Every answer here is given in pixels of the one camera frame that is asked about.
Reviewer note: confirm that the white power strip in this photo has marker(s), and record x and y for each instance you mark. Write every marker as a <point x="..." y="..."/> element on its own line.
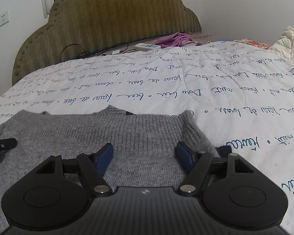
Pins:
<point x="146" y="46"/>

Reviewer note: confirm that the olive green upholstered headboard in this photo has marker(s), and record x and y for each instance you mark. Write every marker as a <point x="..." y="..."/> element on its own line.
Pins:
<point x="76" y="27"/>

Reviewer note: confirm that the grey navy knit sweater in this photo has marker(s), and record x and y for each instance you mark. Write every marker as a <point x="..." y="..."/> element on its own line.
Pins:
<point x="144" y="145"/>

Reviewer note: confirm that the red patterned cloth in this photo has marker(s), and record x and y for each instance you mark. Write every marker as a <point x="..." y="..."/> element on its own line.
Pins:
<point x="254" y="43"/>

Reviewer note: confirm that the purple cloth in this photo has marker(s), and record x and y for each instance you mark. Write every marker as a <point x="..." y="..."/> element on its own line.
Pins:
<point x="176" y="40"/>

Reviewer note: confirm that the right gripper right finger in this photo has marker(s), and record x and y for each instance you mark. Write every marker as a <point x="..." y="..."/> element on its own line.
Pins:
<point x="196" y="165"/>

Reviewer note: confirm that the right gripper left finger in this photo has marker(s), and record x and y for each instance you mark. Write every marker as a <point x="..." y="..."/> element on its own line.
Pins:
<point x="92" y="169"/>

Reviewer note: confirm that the white puffer jacket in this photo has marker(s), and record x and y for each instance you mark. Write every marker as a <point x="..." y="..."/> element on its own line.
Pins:
<point x="284" y="46"/>

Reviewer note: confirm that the white quilt with blue script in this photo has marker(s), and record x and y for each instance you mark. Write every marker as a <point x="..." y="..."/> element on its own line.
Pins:
<point x="241" y="96"/>

